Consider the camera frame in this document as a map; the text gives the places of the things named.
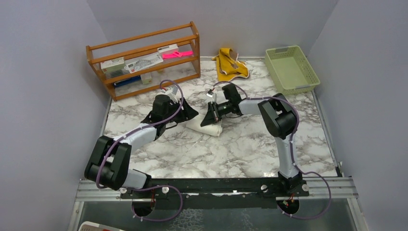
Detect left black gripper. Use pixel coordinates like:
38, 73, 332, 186
163, 97, 198, 124

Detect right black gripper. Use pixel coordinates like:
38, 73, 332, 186
201, 101, 231, 128

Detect white towel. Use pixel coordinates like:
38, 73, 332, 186
186, 114, 222, 137

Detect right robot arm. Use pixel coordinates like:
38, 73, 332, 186
200, 82, 306, 196

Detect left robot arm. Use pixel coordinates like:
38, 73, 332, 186
84, 93, 199, 198

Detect yellow towel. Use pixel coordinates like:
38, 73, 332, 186
212, 48, 250, 81

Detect small white green box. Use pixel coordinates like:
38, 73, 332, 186
140, 73, 153, 85

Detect pink ruler set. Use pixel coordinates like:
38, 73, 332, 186
162, 51, 194, 60

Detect white pack behind pink ruler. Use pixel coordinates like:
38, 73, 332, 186
157, 44, 179, 55

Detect blue box on shelf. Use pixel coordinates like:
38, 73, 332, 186
113, 76, 141, 88

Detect clear protractor ruler pack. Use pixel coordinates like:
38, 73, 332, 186
125, 52, 164, 73

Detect wooden shelf rack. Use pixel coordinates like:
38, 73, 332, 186
86, 21, 201, 101

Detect white box with red label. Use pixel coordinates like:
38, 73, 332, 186
100, 57, 125, 78

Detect green plastic basket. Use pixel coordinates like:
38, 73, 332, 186
265, 45, 320, 95

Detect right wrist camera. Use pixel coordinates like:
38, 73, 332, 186
206, 89, 217, 103

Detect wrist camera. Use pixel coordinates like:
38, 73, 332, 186
206, 89, 217, 103
161, 86, 179, 103

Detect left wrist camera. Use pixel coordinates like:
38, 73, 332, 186
161, 86, 179, 103

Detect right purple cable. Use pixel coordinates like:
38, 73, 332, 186
206, 81, 332, 221

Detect purple cable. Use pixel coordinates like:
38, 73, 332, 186
206, 81, 332, 221
95, 79, 185, 223

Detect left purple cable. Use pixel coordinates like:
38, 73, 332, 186
95, 79, 185, 223

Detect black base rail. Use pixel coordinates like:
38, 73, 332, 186
120, 178, 309, 210

